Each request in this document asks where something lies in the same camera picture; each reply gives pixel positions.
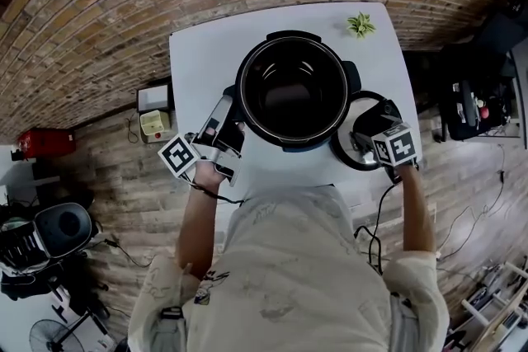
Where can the black pressure cooker pot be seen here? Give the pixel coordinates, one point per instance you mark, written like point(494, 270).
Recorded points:
point(295, 95)

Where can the black cart with bottles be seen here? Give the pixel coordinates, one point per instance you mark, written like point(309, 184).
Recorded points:
point(474, 123)

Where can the white drawer cabinet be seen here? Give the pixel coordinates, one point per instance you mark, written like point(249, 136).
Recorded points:
point(154, 99)

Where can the red metal box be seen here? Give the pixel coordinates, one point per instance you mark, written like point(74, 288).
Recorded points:
point(49, 142)

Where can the person's left hand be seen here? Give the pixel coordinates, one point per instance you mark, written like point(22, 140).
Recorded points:
point(208, 179)

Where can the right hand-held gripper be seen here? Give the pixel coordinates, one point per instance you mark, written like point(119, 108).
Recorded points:
point(400, 146)

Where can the white table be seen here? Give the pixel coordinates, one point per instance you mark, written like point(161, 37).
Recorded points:
point(198, 66)

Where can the white desk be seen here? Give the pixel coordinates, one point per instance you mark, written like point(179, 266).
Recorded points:
point(16, 173)

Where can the red ball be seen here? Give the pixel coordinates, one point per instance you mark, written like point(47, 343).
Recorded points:
point(484, 112)

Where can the black standing fan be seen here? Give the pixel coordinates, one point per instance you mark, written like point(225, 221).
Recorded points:
point(53, 338)

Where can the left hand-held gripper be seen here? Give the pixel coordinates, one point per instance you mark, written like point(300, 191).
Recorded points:
point(177, 156)

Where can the small green plant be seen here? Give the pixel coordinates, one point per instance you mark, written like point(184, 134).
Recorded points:
point(361, 25)

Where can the black desk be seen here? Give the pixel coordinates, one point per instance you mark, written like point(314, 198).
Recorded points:
point(520, 95)

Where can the person's right forearm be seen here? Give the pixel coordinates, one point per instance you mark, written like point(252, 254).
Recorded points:
point(416, 214)

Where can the black pressure cooker lid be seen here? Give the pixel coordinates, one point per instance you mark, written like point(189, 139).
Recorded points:
point(346, 148)

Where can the person's beige shirt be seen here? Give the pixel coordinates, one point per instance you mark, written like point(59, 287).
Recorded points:
point(288, 280)

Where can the white wooden rack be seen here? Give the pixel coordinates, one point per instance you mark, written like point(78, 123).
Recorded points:
point(495, 309)

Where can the person's left forearm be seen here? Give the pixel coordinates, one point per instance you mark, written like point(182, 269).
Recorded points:
point(198, 231)

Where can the cream box with red button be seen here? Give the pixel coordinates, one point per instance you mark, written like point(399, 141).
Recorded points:
point(154, 125)

